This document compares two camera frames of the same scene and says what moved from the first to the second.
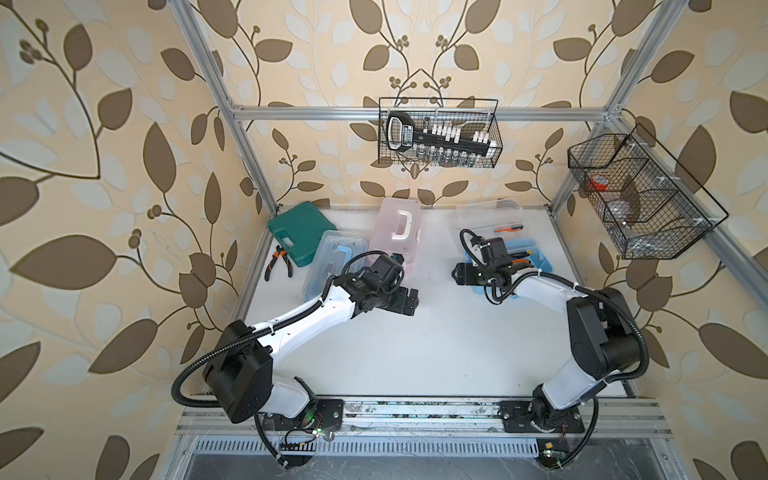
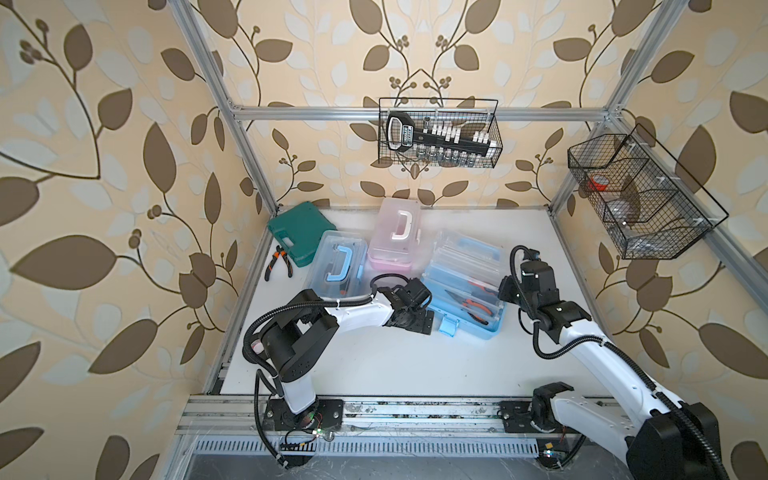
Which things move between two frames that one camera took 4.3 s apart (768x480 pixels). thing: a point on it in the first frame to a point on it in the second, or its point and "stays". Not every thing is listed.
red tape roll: x=599 y=182 stays
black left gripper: x=400 y=306 to x=421 y=324
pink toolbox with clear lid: x=397 y=229 stays
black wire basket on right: x=648 y=205 stays
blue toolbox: x=498 y=243 to x=464 y=276
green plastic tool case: x=299 y=229 stays
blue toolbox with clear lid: x=336 y=251 stays
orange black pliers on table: x=278 y=252 stays
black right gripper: x=464 y=269 to x=507 y=283
